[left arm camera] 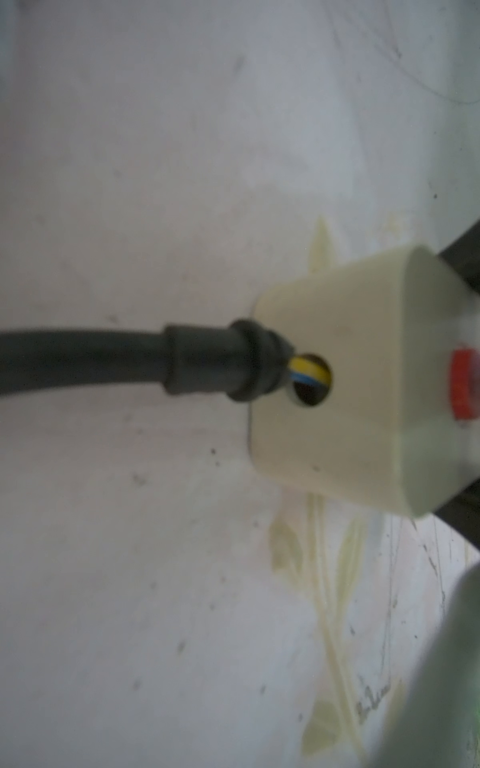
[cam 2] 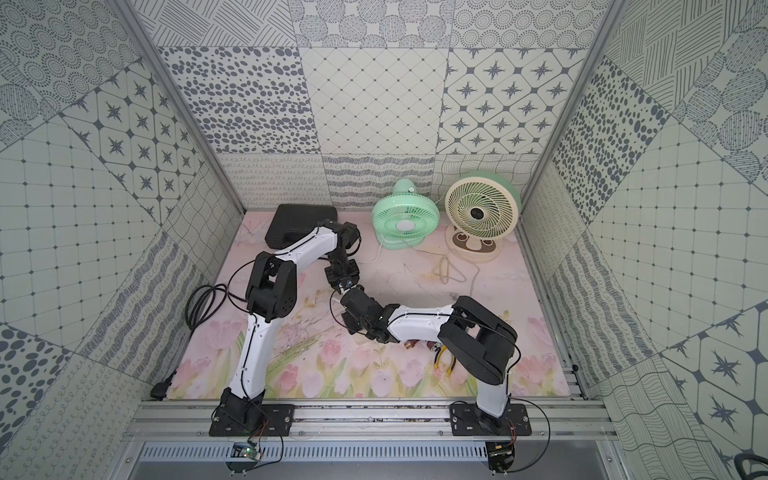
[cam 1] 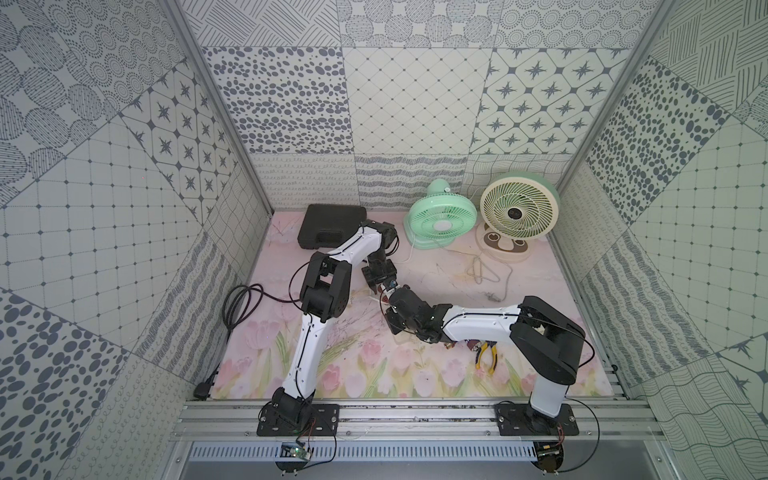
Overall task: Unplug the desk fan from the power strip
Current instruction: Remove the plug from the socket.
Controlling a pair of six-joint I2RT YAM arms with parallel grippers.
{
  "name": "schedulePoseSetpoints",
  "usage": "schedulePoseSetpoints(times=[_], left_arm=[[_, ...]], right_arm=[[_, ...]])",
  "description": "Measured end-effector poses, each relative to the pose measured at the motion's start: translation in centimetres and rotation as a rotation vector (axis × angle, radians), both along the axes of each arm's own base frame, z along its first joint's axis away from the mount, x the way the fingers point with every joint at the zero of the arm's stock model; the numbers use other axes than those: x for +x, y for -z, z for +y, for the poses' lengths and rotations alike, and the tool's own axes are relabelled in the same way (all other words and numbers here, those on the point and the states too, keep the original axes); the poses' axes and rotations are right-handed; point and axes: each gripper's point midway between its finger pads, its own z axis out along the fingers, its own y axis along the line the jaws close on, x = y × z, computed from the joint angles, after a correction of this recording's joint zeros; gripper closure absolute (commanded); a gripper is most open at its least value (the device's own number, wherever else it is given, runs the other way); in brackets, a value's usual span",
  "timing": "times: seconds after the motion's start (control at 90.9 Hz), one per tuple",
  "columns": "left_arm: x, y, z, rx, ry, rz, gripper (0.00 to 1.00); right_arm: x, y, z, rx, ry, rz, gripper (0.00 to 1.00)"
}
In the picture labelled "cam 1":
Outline cream power strip red sockets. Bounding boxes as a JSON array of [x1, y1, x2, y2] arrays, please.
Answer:
[[377, 286, 395, 311]]

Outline white green fan cable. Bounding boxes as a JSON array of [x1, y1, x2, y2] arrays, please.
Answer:
[[407, 236, 514, 304]]

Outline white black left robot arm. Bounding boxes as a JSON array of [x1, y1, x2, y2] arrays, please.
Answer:
[[270, 220, 399, 428]]

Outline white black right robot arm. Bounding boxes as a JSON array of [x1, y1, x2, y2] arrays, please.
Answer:
[[384, 285, 587, 419]]

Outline green desk fan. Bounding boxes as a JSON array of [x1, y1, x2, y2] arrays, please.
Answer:
[[404, 179, 477, 250]]

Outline cream round desk fan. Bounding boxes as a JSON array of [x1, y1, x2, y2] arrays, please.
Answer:
[[475, 172, 560, 263]]

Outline black plastic tool case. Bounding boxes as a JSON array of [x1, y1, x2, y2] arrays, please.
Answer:
[[297, 204, 367, 250]]

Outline yellow handled pliers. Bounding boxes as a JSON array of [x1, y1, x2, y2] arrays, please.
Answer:
[[474, 341, 498, 375]]

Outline thin white cream fan cable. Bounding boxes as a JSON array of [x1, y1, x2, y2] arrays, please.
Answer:
[[443, 247, 502, 286]]

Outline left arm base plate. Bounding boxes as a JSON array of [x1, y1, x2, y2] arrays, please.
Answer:
[[256, 402, 340, 437]]

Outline black power strip cable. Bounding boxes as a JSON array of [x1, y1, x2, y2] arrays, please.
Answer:
[[193, 283, 304, 401]]

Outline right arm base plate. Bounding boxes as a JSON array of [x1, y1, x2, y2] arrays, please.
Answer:
[[493, 400, 579, 437]]

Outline aluminium mounting rail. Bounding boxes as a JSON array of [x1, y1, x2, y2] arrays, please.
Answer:
[[170, 397, 664, 441]]

